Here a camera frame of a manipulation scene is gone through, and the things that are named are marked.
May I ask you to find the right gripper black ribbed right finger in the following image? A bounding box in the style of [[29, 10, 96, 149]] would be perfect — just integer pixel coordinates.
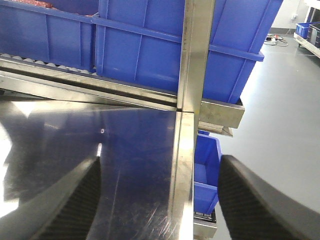
[[218, 155, 320, 240]]

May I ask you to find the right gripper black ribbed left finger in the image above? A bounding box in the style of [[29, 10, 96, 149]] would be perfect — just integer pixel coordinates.
[[0, 158, 102, 240]]

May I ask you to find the lower small blue bin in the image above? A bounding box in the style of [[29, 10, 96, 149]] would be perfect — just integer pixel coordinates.
[[193, 132, 222, 215]]

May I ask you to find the left blue plastic bin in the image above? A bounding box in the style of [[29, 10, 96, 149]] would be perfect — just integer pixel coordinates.
[[0, 0, 99, 72]]

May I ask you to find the blue plastic bin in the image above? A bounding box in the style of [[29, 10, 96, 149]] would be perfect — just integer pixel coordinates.
[[0, 0, 99, 72], [92, 0, 282, 104]]

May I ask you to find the right blue plastic bin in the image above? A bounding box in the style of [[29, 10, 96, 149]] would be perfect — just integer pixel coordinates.
[[92, 0, 282, 104]]

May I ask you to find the distant blue crate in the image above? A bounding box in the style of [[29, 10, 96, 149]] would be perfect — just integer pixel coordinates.
[[295, 22, 320, 49]]

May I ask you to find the stainless steel roller rack frame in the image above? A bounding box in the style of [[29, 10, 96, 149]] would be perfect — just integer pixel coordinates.
[[0, 0, 245, 136]]

